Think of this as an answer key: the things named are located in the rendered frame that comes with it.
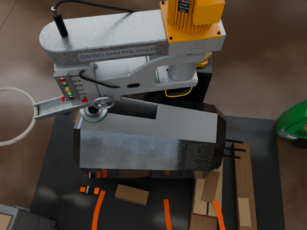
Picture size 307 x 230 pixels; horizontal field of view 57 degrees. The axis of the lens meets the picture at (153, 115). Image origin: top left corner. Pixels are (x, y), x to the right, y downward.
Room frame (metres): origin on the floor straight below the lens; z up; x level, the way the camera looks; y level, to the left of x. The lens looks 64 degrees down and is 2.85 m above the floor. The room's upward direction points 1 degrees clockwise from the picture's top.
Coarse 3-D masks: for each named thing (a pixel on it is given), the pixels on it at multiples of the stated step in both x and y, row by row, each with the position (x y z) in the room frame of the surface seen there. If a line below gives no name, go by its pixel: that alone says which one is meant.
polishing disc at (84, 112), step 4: (100, 104) 1.05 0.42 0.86; (84, 108) 1.01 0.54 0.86; (80, 112) 0.98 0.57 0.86; (84, 112) 0.98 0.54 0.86; (88, 112) 0.98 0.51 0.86; (100, 112) 0.98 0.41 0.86; (104, 112) 0.98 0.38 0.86; (84, 116) 0.94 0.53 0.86; (88, 116) 0.94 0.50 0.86; (92, 116) 0.94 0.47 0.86; (96, 116) 0.94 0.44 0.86; (100, 116) 0.95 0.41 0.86; (88, 120) 0.91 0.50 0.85; (92, 120) 0.91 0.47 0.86; (96, 120) 0.91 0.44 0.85
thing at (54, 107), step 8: (120, 96) 0.99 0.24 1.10; (40, 104) 1.00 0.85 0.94; (48, 104) 1.00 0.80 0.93; (56, 104) 1.00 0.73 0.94; (64, 104) 0.99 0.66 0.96; (88, 104) 0.95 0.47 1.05; (96, 104) 0.95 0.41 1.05; (40, 112) 0.94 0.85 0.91; (48, 112) 0.94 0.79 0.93; (56, 112) 0.91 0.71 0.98; (64, 112) 0.92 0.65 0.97
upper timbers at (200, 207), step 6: (222, 162) 0.80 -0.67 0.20; (198, 180) 0.62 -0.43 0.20; (204, 180) 0.62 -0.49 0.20; (198, 186) 0.57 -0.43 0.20; (198, 192) 0.51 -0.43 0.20; (216, 192) 0.52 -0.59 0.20; (198, 198) 0.46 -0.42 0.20; (216, 198) 0.46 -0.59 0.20; (198, 204) 0.40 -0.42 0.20; (204, 204) 0.41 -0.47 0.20; (210, 204) 0.41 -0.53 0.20; (192, 210) 0.36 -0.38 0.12; (198, 210) 0.35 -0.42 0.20; (204, 210) 0.35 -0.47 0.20; (210, 210) 0.36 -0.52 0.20; (210, 216) 0.31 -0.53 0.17; (216, 216) 0.31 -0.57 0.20
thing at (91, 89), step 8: (56, 64) 0.93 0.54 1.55; (80, 64) 0.93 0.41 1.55; (88, 64) 0.93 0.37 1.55; (96, 64) 1.04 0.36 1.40; (56, 72) 0.89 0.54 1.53; (64, 72) 0.89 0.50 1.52; (72, 72) 0.90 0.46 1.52; (88, 72) 0.92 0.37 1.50; (72, 80) 0.90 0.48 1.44; (80, 88) 0.90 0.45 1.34; (88, 88) 0.91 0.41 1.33; (96, 88) 0.92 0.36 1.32; (80, 96) 0.90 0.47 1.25; (88, 96) 0.91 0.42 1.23; (96, 96) 0.92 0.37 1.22; (72, 104) 0.89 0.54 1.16; (80, 104) 0.90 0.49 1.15
